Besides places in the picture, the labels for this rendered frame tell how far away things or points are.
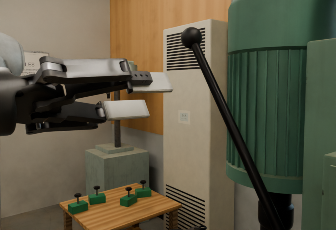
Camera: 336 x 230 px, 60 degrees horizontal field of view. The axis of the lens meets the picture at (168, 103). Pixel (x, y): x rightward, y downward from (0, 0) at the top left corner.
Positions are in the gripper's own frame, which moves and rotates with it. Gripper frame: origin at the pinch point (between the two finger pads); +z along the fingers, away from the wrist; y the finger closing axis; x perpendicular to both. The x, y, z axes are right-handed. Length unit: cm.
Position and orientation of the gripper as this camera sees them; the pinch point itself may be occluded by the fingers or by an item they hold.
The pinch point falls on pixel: (140, 96)
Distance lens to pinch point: 42.1
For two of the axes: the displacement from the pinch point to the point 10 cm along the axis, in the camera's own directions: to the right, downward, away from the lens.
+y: 4.8, -5.1, -7.1
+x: -3.3, -8.6, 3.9
